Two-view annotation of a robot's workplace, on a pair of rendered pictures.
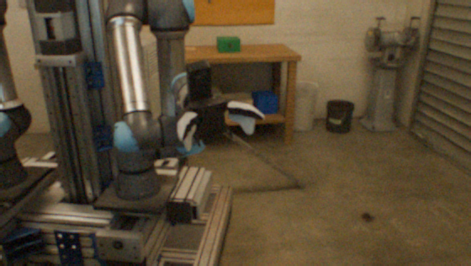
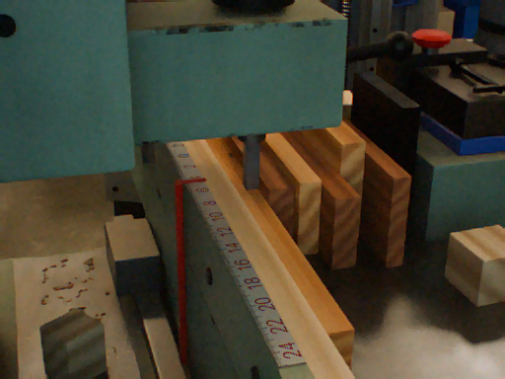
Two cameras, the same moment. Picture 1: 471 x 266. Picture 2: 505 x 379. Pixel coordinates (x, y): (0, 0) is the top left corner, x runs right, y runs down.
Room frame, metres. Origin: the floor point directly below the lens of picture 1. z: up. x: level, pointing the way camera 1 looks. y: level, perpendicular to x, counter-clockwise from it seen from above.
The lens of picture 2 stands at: (-0.05, 0.70, 1.18)
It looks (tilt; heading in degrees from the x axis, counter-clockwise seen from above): 25 degrees down; 359
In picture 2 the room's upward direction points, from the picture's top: 1 degrees clockwise
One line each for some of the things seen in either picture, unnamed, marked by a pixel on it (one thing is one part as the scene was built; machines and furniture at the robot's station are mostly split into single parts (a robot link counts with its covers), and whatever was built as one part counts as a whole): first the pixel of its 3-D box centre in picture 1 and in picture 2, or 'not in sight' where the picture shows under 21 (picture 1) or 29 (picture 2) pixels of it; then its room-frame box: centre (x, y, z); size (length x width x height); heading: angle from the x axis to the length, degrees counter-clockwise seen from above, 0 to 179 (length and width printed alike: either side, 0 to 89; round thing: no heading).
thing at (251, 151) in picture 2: not in sight; (251, 152); (0.45, 0.71, 0.97); 0.01 x 0.01 x 0.05; 16
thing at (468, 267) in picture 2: not in sight; (487, 265); (0.41, 0.55, 0.92); 0.04 x 0.04 x 0.03; 20
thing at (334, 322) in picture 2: not in sight; (204, 151); (0.59, 0.74, 0.92); 0.60 x 0.02 x 0.04; 16
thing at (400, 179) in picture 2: not in sight; (331, 154); (0.55, 0.64, 0.93); 0.25 x 0.01 x 0.07; 16
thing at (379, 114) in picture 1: (385, 73); not in sight; (3.81, -1.52, 0.57); 0.47 x 0.37 x 1.14; 98
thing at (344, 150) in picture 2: not in sight; (309, 147); (0.55, 0.66, 0.94); 0.17 x 0.02 x 0.07; 16
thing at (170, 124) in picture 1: (184, 130); not in sight; (0.89, 0.13, 1.12); 0.11 x 0.08 x 0.11; 109
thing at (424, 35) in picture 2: not in sight; (431, 37); (0.58, 0.57, 1.02); 0.03 x 0.03 x 0.01
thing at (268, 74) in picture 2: not in sight; (221, 77); (0.45, 0.73, 1.03); 0.14 x 0.07 x 0.09; 106
